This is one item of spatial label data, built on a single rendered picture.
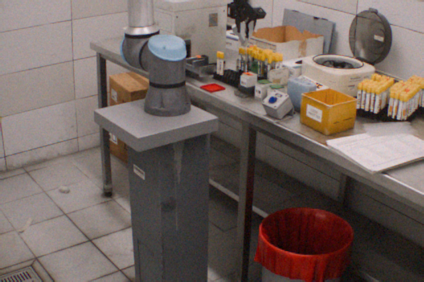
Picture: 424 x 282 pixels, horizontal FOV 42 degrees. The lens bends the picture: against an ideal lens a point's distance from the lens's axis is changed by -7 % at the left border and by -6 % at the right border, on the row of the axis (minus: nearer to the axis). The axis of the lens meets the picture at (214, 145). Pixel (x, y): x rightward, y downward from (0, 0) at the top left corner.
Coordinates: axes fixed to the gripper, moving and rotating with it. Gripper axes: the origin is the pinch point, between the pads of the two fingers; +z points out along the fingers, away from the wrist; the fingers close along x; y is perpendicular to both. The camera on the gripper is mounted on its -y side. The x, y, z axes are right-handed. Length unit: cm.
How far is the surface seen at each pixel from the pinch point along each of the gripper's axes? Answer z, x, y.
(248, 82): 12.3, 6.9, -10.3
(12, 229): 105, 74, 92
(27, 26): 17, 30, 161
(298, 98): 13.3, 2.3, -31.1
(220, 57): 8.4, 4.0, 10.1
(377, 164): 16, 16, -77
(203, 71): 13.7, 10.2, 12.7
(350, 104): 9, 0, -53
